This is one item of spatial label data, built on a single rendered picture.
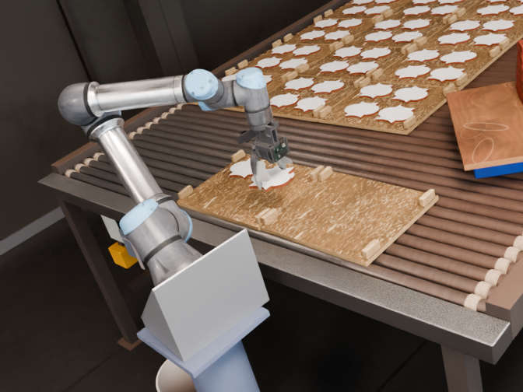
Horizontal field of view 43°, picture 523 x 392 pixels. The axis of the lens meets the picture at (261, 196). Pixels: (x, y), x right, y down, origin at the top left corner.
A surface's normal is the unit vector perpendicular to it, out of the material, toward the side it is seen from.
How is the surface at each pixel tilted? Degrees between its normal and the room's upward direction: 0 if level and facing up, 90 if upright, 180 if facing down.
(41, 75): 90
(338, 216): 0
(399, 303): 0
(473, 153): 0
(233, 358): 90
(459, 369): 90
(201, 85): 56
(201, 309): 90
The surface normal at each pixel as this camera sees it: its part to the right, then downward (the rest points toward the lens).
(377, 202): -0.26, -0.84
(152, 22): 0.65, 0.22
